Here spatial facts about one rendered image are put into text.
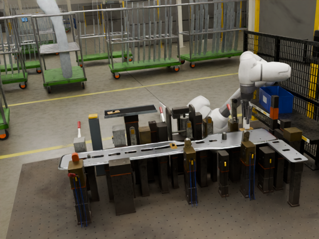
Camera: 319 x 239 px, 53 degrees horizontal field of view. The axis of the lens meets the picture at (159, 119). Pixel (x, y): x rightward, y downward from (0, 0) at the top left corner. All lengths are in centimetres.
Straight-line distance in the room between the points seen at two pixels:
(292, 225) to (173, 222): 64
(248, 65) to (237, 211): 85
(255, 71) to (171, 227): 100
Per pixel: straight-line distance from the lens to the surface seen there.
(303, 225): 196
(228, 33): 1023
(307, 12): 426
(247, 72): 196
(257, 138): 217
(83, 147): 214
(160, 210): 200
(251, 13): 897
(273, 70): 196
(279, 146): 208
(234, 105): 227
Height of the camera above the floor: 187
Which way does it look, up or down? 20 degrees down
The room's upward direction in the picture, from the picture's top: 4 degrees counter-clockwise
